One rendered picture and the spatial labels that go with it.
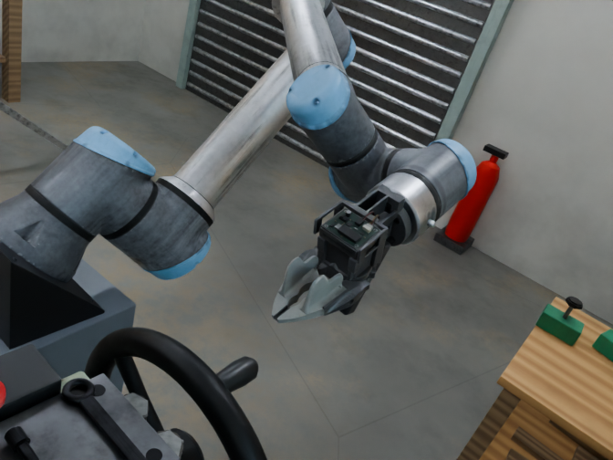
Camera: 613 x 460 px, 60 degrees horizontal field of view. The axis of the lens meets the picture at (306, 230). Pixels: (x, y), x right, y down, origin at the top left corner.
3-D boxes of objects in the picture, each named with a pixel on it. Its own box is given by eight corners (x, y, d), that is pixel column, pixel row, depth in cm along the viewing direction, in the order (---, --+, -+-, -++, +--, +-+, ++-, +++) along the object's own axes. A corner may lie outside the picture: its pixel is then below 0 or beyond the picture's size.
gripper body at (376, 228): (307, 221, 61) (370, 175, 68) (304, 269, 68) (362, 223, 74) (359, 256, 58) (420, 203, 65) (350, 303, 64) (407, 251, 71)
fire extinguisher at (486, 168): (471, 245, 311) (519, 154, 283) (460, 256, 296) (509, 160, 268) (444, 231, 318) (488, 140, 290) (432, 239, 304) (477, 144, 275)
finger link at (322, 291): (275, 293, 56) (332, 248, 61) (275, 325, 60) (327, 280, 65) (297, 310, 55) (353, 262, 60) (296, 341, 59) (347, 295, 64)
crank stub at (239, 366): (241, 363, 53) (257, 381, 52) (196, 390, 48) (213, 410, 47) (249, 347, 51) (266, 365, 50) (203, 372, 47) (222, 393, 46)
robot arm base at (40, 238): (-36, 202, 96) (5, 162, 98) (40, 249, 111) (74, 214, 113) (5, 250, 85) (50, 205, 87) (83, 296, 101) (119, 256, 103)
